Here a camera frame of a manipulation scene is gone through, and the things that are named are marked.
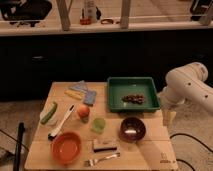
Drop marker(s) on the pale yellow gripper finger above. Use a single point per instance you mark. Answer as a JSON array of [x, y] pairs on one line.
[[168, 116]]

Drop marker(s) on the dark maroon bowl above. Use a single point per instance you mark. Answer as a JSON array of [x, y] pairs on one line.
[[132, 129]]

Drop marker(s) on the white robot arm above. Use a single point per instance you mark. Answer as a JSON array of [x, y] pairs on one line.
[[185, 83]]

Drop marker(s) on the brown food pile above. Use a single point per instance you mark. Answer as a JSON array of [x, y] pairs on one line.
[[136, 99]]

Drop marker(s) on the green plastic tray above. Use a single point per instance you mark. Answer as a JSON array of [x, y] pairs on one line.
[[118, 87]]

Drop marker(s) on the wooden block with black base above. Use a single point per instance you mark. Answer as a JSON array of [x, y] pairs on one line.
[[104, 145]]

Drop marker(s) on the blue sponge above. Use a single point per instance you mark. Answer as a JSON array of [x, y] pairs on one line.
[[90, 98]]

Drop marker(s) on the orange peach fruit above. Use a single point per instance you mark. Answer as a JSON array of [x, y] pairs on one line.
[[83, 111]]

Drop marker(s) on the blue grey cloth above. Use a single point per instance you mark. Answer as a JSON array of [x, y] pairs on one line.
[[79, 86]]

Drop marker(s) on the silver fork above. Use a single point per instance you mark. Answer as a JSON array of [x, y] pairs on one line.
[[93, 162]]

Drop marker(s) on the yellow corn toy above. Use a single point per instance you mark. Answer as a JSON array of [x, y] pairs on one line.
[[73, 94]]

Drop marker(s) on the orange bowl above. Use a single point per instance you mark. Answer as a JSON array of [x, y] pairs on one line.
[[66, 148]]

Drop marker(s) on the green cucumber toy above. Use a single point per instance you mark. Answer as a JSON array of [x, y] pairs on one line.
[[48, 112]]

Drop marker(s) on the red round object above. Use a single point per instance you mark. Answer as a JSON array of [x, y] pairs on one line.
[[85, 21]]

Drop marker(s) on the white bottle on shelf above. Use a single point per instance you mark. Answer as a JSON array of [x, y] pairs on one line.
[[90, 10]]

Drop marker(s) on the black pole stand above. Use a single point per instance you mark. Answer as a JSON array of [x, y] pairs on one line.
[[17, 158]]

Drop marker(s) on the black office chair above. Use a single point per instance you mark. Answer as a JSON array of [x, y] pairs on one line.
[[31, 11]]

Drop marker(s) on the brown ring object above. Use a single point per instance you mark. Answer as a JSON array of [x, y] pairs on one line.
[[107, 21]]

